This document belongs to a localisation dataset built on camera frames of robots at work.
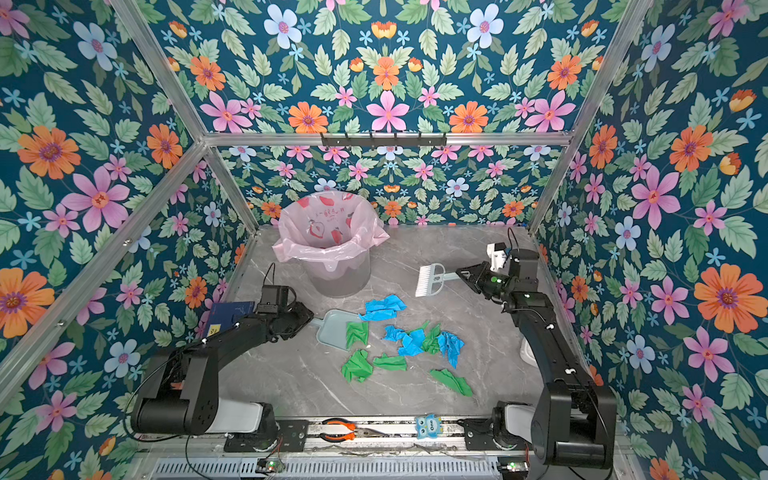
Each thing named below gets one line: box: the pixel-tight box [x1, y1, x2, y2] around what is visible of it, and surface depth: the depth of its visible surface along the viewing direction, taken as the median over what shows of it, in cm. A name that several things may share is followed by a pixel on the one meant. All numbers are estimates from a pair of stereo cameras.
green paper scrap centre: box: [422, 320, 441, 355], surface depth 90 cm
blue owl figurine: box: [415, 414, 442, 439], surface depth 76 cm
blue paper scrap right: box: [437, 331, 465, 369], surface depth 88 cm
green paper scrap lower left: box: [342, 349, 373, 383], surface depth 86 cm
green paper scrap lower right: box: [430, 368, 473, 397], surface depth 82 cm
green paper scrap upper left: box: [346, 322, 369, 349], surface depth 93 cm
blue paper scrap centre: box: [383, 325, 426, 356], surface depth 90 cm
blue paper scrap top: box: [358, 294, 408, 321], surface depth 98 cm
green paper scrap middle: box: [373, 353, 407, 371], surface depth 87 cm
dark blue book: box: [206, 301, 255, 338], surface depth 98 cm
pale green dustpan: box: [309, 309, 360, 351], surface depth 95 cm
